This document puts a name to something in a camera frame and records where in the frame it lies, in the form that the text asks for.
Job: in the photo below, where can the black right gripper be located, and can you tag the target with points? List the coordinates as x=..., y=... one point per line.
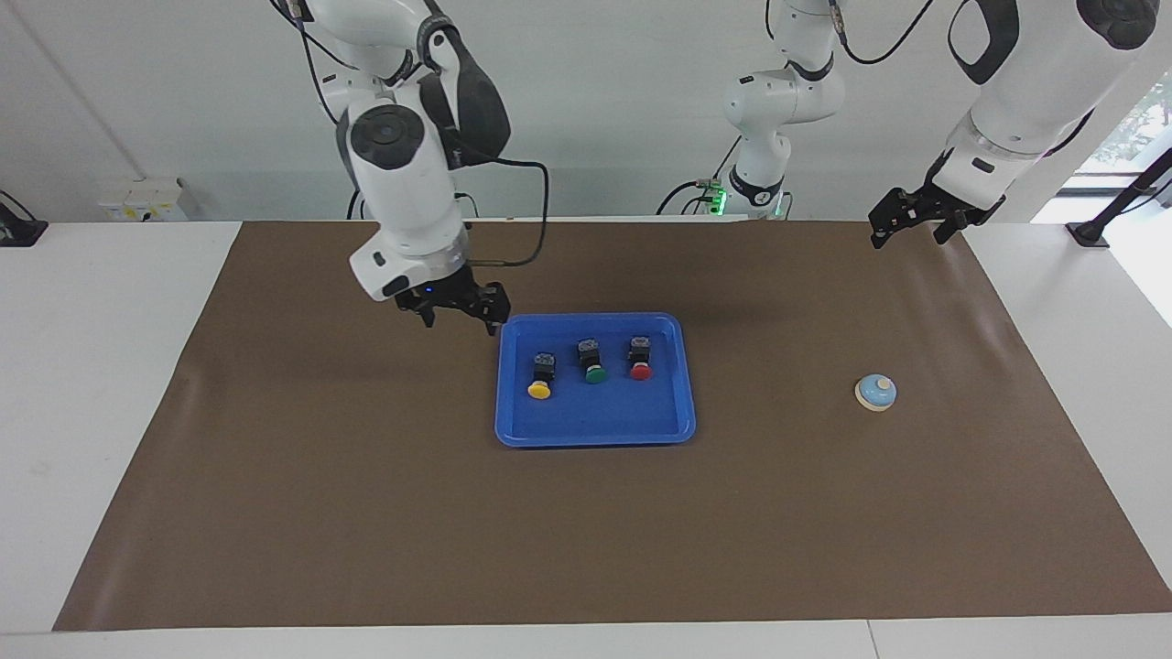
x=453, y=293

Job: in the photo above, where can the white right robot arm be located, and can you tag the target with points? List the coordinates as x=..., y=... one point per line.
x=403, y=183

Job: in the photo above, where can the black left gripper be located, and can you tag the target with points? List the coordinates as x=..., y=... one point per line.
x=934, y=203

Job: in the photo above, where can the brown table mat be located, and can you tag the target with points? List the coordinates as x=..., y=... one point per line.
x=586, y=531

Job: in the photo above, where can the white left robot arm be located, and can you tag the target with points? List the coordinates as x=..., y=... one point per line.
x=1035, y=82

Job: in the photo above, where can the red push button switch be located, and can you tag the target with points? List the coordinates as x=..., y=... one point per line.
x=641, y=361

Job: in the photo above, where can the black table clamp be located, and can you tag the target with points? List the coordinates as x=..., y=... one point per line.
x=18, y=231

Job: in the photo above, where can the white wall outlet box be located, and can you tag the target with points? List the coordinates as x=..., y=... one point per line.
x=137, y=203

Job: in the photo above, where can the blue plastic tray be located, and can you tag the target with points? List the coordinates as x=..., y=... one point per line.
x=595, y=416

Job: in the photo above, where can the yellow push button switch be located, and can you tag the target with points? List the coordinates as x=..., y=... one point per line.
x=541, y=380

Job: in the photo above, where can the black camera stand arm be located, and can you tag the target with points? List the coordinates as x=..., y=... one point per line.
x=1112, y=210

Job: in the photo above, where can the green push button switch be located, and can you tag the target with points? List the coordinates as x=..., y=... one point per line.
x=592, y=363

